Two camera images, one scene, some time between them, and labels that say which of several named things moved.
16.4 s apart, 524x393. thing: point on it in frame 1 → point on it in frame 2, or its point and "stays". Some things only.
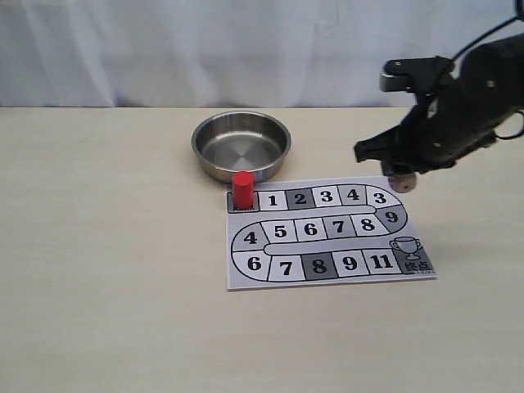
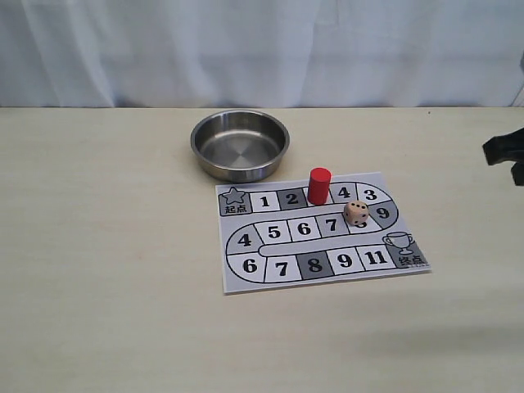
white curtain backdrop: x=225 y=53 stays
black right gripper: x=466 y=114 → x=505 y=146
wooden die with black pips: x=403 y=182 → x=356 y=213
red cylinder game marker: x=243 y=189 → x=318 y=185
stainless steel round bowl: x=241 y=141 stays
